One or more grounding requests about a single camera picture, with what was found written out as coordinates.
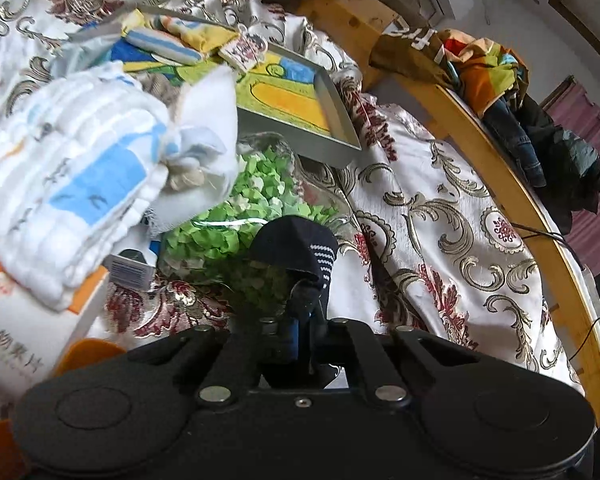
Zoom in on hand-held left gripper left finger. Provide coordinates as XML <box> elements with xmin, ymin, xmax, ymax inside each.
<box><xmin>124</xmin><ymin>310</ymin><xmax>302</xmax><ymax>404</ymax></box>

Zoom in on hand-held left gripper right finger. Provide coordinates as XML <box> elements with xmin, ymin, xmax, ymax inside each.
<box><xmin>304</xmin><ymin>305</ymin><xmax>481</xmax><ymax>408</ymax></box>

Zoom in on dark sock with white stripes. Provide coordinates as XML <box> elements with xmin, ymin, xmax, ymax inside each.
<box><xmin>250</xmin><ymin>216</ymin><xmax>339</xmax><ymax>293</ymax></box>

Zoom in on white package with barcode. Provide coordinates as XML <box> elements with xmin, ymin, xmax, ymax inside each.
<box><xmin>102</xmin><ymin>249</ymin><xmax>159</xmax><ymax>292</ymax></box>

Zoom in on metal tray with colourful bottom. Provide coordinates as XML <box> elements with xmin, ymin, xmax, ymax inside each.
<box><xmin>130</xmin><ymin>5</ymin><xmax>364</xmax><ymax>168</ymax></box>

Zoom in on white cloth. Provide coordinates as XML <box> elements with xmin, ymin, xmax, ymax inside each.
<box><xmin>150</xmin><ymin>65</ymin><xmax>241</xmax><ymax>226</ymax></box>

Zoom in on white quilted towel blue print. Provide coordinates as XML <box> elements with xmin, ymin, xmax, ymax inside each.
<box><xmin>0</xmin><ymin>60</ymin><xmax>172</xmax><ymax>311</ymax></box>

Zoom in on clear bag of green paper stars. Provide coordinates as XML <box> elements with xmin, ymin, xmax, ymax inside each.
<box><xmin>157</xmin><ymin>132</ymin><xmax>342</xmax><ymax>306</ymax></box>

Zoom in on floral satin bedspread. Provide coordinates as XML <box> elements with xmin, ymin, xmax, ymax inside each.
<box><xmin>0</xmin><ymin>0</ymin><xmax>583</xmax><ymax>411</ymax></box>

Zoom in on blue jeans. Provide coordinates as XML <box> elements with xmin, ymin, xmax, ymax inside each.
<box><xmin>482</xmin><ymin>97</ymin><xmax>547</xmax><ymax>189</ymax></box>

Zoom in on white box with orange label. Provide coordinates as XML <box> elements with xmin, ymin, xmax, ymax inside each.
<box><xmin>0</xmin><ymin>240</ymin><xmax>112</xmax><ymax>411</ymax></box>

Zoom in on black jacket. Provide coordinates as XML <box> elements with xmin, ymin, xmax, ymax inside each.
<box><xmin>517</xmin><ymin>95</ymin><xmax>600</xmax><ymax>234</ymax></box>

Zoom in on small patterned pouch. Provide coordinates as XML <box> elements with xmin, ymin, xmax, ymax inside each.
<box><xmin>219</xmin><ymin>30</ymin><xmax>269</xmax><ymax>71</ymax></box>

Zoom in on brown printed jacket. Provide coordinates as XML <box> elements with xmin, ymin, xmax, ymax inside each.
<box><xmin>369</xmin><ymin>17</ymin><xmax>462</xmax><ymax>87</ymax></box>

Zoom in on multicoloured cloth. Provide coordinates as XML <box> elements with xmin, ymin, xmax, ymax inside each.
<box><xmin>440</xmin><ymin>30</ymin><xmax>529</xmax><ymax>116</ymax></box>

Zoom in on yellow striped cloth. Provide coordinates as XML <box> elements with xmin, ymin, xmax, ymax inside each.
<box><xmin>124</xmin><ymin>12</ymin><xmax>241</xmax><ymax>67</ymax></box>

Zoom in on black cable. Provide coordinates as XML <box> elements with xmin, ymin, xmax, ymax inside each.
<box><xmin>509</xmin><ymin>219</ymin><xmax>600</xmax><ymax>361</ymax></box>

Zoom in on wooden bed frame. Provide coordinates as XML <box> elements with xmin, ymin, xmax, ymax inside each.
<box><xmin>295</xmin><ymin>0</ymin><xmax>600</xmax><ymax>426</ymax></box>

